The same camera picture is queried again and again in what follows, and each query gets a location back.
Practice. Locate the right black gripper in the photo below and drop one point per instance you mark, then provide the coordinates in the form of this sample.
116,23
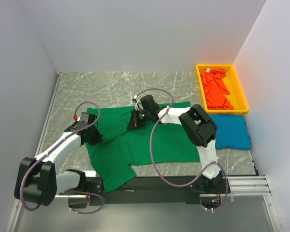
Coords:
135,122

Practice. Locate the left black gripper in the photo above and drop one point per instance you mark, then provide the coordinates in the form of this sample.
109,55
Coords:
93,137

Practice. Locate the green t-shirt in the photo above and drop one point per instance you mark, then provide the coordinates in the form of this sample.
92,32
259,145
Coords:
120,148

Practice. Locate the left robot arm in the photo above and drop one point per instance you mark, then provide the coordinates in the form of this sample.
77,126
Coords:
38,180

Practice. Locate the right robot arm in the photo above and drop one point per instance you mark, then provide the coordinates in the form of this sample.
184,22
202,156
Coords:
200,129

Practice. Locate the black base beam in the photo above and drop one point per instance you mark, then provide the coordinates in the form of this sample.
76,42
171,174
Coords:
152,189

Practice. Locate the orange t-shirt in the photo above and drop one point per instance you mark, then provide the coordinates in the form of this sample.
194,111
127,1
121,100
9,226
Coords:
215,90

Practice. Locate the blue folded t-shirt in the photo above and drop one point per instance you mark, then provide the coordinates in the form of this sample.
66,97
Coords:
231,132

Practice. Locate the yellow plastic bin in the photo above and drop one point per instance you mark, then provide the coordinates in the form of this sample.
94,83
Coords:
236,97

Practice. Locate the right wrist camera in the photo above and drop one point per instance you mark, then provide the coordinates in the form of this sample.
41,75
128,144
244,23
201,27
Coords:
138,104

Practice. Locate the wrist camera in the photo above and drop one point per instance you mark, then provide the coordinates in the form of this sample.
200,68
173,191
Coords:
79,117
138,104

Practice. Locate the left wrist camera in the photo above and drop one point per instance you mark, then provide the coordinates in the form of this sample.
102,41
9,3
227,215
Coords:
79,117

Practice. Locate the aluminium frame rail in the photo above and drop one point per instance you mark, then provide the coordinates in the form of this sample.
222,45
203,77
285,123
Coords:
237,185

